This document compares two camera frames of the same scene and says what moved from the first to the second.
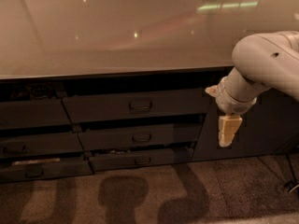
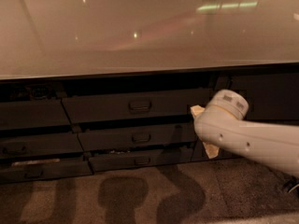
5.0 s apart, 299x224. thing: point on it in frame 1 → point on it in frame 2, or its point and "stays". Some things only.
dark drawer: x=25 y=172 stays
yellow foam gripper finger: x=213 y=90 → x=196 y=109
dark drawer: x=173 y=104 stays
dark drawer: x=41 y=144 stays
